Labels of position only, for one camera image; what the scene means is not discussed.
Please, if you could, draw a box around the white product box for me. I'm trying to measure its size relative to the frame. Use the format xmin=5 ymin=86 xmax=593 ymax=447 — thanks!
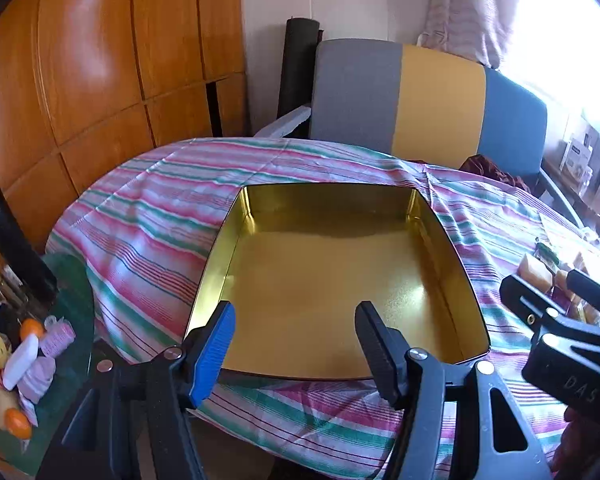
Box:
xmin=562 ymin=135 xmax=595 ymax=181

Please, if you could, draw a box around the gold tin box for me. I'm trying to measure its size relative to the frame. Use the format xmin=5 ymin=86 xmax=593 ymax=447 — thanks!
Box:
xmin=184 ymin=183 xmax=491 ymax=381

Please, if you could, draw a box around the grey yellow blue armchair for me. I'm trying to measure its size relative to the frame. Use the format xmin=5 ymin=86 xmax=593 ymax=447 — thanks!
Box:
xmin=252 ymin=39 xmax=583 ymax=226

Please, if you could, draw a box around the pink patterned curtain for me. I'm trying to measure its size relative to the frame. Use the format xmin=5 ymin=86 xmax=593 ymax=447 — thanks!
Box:
xmin=417 ymin=0 xmax=516 ymax=68

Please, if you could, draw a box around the white plastic bottle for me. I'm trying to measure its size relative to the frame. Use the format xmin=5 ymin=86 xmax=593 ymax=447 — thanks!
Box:
xmin=2 ymin=335 xmax=40 ymax=391

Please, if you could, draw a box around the black rolled mat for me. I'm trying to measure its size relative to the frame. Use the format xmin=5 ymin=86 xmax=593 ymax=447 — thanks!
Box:
xmin=277 ymin=17 xmax=323 ymax=133

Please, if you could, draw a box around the green snack packet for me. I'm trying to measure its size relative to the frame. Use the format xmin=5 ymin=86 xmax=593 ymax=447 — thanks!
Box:
xmin=534 ymin=241 xmax=561 ymax=267

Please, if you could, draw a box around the wooden wardrobe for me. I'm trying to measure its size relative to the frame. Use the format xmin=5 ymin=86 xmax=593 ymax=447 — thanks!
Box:
xmin=0 ymin=0 xmax=253 ymax=311

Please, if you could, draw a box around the pink knitted cloth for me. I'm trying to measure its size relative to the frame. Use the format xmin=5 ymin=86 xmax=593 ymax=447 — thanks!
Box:
xmin=17 ymin=357 xmax=57 ymax=405

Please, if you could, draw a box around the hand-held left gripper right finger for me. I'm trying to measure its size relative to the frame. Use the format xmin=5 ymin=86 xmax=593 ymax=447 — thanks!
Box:
xmin=355 ymin=301 xmax=553 ymax=480

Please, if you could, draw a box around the striped tablecloth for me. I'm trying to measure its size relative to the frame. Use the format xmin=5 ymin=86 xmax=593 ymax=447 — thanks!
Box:
xmin=45 ymin=137 xmax=600 ymax=476

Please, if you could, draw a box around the person's right hand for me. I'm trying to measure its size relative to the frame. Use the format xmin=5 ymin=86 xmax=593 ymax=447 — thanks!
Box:
xmin=552 ymin=405 xmax=596 ymax=476

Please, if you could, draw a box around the orange fruit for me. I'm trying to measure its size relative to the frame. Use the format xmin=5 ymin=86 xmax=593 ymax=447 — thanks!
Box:
xmin=20 ymin=317 xmax=46 ymax=341
xmin=4 ymin=407 xmax=33 ymax=438

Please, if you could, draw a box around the pink thread roll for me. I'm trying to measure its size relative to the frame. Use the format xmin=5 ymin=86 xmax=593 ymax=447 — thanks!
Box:
xmin=40 ymin=321 xmax=76 ymax=358

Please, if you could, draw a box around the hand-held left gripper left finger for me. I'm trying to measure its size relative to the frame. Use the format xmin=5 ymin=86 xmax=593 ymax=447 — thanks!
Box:
xmin=35 ymin=301 xmax=236 ymax=480

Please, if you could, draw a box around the black panel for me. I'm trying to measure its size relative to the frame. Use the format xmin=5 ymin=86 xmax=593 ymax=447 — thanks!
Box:
xmin=0 ymin=187 xmax=58 ymax=308

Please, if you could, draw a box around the dark red cloth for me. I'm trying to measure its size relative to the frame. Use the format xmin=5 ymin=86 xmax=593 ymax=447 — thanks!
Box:
xmin=460 ymin=154 xmax=531 ymax=193

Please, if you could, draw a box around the wooden side desk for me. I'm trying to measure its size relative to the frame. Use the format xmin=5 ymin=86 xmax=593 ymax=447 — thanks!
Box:
xmin=540 ymin=157 xmax=600 ymax=246

